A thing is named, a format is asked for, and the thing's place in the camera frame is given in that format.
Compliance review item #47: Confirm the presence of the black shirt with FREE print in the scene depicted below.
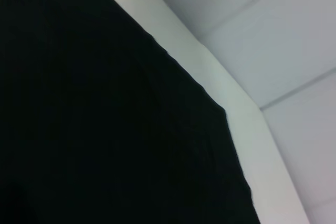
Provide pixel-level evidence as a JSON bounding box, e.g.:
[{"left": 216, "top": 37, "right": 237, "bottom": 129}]
[{"left": 0, "top": 0, "right": 261, "bottom": 224}]

